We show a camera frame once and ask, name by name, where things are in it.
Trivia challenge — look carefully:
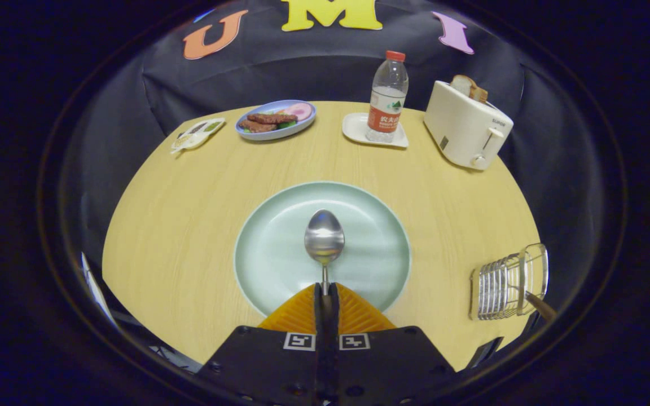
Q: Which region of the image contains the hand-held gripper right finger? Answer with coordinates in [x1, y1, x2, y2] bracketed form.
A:
[330, 283, 458, 406]

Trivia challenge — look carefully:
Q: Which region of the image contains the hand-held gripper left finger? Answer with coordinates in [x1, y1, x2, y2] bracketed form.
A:
[198, 283, 326, 406]

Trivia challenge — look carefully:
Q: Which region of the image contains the metal spoon wooden handle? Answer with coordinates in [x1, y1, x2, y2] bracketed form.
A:
[304, 209, 346, 297]

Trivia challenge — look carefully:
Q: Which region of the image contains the metal fork wooden handle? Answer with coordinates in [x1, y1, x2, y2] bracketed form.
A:
[525, 290, 558, 322]

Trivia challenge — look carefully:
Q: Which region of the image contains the mint green plate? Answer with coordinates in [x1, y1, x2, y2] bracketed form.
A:
[234, 181, 412, 316]

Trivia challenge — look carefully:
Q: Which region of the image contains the perforated metal basket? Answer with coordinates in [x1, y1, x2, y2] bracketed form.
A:
[469, 243, 550, 321]

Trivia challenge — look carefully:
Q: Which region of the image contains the blue food plate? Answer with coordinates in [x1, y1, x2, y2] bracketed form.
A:
[235, 100, 317, 141]

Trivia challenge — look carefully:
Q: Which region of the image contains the brown meat slice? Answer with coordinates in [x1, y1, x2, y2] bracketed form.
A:
[247, 113, 298, 125]
[239, 120, 278, 134]

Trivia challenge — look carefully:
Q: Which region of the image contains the white square coaster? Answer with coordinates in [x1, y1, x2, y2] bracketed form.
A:
[341, 112, 409, 149]

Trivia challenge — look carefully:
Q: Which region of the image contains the white sauce dish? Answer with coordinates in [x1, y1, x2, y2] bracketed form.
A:
[170, 117, 226, 155]

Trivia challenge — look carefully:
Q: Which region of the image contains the white toaster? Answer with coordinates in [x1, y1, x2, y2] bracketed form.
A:
[423, 80, 515, 171]

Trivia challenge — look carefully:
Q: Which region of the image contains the pink ham slice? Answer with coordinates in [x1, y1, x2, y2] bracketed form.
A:
[283, 103, 314, 122]

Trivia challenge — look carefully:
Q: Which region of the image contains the clear water bottle red cap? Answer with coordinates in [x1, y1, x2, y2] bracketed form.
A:
[366, 50, 409, 143]

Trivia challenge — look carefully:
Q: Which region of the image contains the black flat bracket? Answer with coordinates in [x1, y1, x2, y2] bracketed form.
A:
[465, 337, 504, 370]

